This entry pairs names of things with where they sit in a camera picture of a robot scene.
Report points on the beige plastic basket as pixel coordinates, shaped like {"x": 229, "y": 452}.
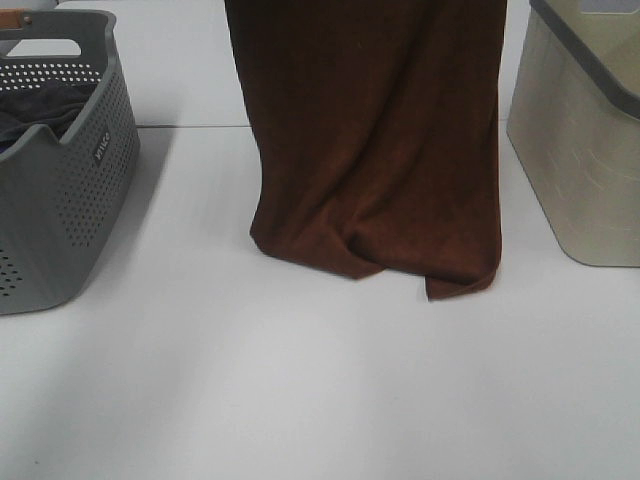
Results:
{"x": 574, "y": 125}

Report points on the dark clothes in basket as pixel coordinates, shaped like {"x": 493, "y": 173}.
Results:
{"x": 55, "y": 104}

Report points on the brown towel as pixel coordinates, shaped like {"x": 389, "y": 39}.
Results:
{"x": 377, "y": 128}

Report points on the grey perforated laundry basket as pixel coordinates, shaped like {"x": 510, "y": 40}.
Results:
{"x": 60, "y": 197}

